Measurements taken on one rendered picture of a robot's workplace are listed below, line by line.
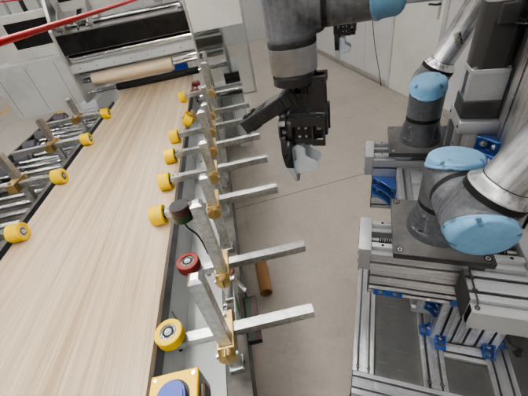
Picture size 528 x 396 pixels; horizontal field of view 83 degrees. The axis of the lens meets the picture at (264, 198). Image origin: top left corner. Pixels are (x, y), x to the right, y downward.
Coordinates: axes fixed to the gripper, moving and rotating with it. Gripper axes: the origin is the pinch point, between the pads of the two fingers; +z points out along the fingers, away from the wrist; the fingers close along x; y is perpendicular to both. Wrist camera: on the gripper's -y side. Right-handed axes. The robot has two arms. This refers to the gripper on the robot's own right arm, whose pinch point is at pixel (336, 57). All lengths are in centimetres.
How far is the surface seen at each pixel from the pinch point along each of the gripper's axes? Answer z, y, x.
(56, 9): -33, -260, 115
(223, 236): 52, -41, -57
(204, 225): 22, -30, -80
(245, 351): 62, -19, -96
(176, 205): 15, -36, -81
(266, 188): 36, -23, -44
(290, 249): 46, -10, -65
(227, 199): 37, -38, -51
